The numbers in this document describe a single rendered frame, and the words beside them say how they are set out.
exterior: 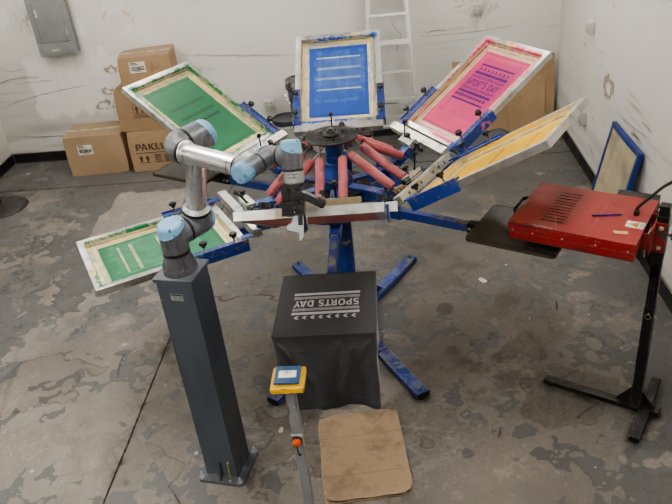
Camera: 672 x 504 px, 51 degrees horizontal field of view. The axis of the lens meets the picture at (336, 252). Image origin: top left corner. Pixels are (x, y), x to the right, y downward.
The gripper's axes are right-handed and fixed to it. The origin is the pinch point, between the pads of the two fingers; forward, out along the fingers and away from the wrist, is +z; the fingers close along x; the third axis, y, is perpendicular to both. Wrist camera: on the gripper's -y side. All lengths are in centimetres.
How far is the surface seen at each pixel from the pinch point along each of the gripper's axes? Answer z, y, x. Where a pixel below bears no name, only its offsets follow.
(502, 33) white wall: -88, -145, -471
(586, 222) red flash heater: 17, -120, -75
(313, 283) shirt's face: 36, 7, -66
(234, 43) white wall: -100, 116, -467
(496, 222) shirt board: 22, -84, -111
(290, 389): 58, 10, 4
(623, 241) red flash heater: 23, -131, -57
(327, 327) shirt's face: 47, -2, -32
